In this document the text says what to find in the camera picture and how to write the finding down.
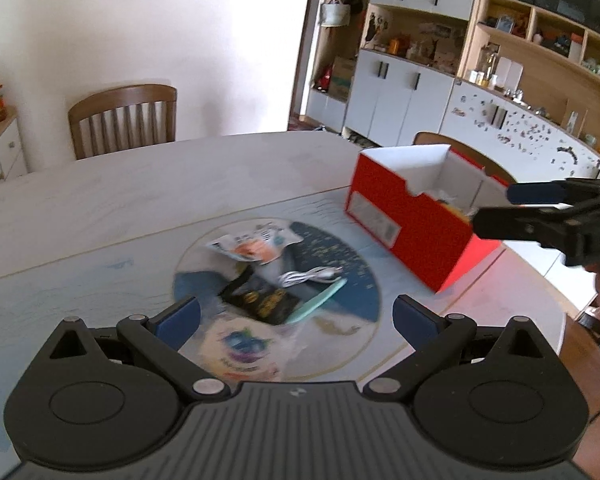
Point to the mint green plastic tool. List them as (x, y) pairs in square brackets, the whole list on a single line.
[(320, 300)]

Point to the white sausage snack packet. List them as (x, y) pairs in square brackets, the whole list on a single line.
[(252, 247)]

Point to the white blueberry print packet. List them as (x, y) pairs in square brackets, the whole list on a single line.
[(245, 350)]

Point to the red shoebox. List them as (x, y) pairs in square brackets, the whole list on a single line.
[(415, 230)]

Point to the grey tote bag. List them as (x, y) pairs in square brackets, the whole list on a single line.
[(335, 15)]

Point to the wooden chair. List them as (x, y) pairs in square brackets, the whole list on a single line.
[(125, 97), (425, 137)]

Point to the cardboard box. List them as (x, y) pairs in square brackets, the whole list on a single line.
[(341, 77)]

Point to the white sideboard cabinet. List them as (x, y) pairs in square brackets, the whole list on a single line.
[(5, 150)]

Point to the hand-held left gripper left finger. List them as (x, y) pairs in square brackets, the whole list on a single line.
[(177, 322)]

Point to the black snack packet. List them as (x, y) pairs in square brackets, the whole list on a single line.
[(260, 300)]

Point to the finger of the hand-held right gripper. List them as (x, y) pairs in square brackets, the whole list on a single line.
[(515, 224), (535, 193)]

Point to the orange bottle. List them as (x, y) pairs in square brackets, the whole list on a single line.
[(394, 46)]

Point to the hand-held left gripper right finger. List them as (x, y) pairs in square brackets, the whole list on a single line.
[(412, 322)]

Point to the white rectangular board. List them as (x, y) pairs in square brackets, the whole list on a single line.
[(509, 72)]

